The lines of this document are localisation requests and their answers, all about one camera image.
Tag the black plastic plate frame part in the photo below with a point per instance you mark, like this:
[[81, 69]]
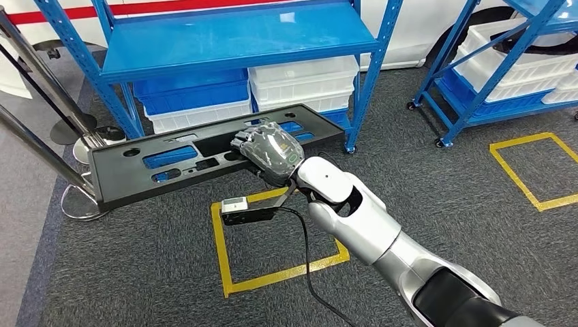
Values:
[[122, 180]]

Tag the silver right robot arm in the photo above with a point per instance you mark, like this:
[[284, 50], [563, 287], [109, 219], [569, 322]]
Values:
[[361, 225]]

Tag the large blue metal shelf rack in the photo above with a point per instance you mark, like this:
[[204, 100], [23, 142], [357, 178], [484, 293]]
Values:
[[226, 40]]

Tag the blue wheeled shelf rack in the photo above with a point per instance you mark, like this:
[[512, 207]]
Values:
[[469, 113]]

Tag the yellow floor tape square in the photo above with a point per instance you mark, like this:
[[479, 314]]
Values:
[[519, 141], [223, 252]]

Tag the white car with red stripe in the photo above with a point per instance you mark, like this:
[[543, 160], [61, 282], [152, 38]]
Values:
[[406, 36]]

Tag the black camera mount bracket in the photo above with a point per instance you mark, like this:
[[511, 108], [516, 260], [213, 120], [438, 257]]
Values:
[[253, 215]]

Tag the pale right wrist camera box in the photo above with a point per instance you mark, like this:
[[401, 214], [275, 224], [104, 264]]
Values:
[[235, 205]]

